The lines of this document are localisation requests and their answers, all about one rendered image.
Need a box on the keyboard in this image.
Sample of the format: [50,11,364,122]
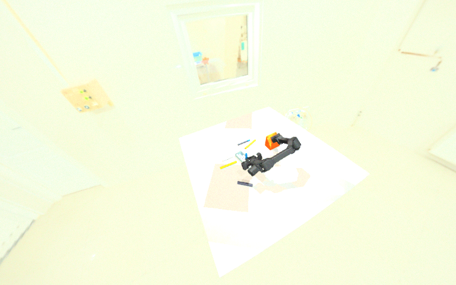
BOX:
[235,151,245,162]

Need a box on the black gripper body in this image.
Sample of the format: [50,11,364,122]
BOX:
[241,152,263,170]

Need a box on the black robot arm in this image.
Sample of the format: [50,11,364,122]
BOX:
[248,133,301,177]

